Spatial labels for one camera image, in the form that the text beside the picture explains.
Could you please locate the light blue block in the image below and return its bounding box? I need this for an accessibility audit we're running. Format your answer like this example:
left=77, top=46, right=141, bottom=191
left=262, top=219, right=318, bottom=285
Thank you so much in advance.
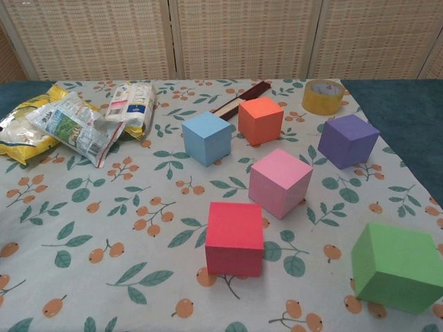
left=181, top=111, right=233, bottom=168

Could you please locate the light pink block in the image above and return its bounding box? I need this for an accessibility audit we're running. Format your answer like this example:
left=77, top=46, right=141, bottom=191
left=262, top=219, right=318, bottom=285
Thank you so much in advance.
left=248, top=148, right=314, bottom=220

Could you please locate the purple block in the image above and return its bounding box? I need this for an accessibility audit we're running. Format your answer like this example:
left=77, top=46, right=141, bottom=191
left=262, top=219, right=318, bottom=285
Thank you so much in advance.
left=317, top=114, right=381, bottom=170

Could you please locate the green block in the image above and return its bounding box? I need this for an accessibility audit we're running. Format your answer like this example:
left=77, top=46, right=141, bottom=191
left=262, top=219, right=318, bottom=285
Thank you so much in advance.
left=351, top=222, right=436, bottom=315

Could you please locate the orange block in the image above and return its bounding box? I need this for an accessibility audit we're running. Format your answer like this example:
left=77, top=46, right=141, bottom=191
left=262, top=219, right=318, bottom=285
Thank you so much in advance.
left=237, top=96, right=285, bottom=147

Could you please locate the hot pink block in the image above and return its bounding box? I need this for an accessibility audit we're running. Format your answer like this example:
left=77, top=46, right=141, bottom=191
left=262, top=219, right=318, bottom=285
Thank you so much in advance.
left=204, top=201, right=265, bottom=278

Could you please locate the dark red folded fan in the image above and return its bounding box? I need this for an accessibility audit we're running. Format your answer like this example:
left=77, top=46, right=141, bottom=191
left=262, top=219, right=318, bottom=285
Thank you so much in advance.
left=211, top=80, right=272, bottom=121

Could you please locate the flat yellow snack bag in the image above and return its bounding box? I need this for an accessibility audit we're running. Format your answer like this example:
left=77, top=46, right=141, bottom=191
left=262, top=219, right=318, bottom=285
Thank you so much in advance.
left=123, top=80, right=157, bottom=141

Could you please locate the white snack bag blue label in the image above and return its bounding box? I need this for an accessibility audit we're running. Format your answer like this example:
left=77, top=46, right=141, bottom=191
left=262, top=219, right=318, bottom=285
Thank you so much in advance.
left=105, top=82, right=157, bottom=129

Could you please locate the yellow packing tape roll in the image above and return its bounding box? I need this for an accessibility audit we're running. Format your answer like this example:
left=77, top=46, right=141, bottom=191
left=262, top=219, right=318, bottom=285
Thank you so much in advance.
left=301, top=79, right=345, bottom=116

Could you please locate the floral fruit print tablecloth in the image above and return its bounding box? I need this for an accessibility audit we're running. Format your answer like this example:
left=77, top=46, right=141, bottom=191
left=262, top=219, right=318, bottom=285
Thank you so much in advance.
left=0, top=78, right=443, bottom=332

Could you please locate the crumpled white green snack bag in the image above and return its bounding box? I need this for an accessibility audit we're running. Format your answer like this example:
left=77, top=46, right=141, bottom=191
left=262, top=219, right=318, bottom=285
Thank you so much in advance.
left=26, top=91, right=125, bottom=169

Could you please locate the bamboo folding screen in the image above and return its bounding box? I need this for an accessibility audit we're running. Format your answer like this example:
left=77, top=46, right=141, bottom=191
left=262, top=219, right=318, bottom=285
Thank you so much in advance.
left=0, top=0, right=443, bottom=84

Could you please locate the yellow marshmallow snack bag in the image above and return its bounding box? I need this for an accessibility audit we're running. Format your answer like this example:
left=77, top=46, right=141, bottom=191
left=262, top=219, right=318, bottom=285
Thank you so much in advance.
left=0, top=85, right=101, bottom=165

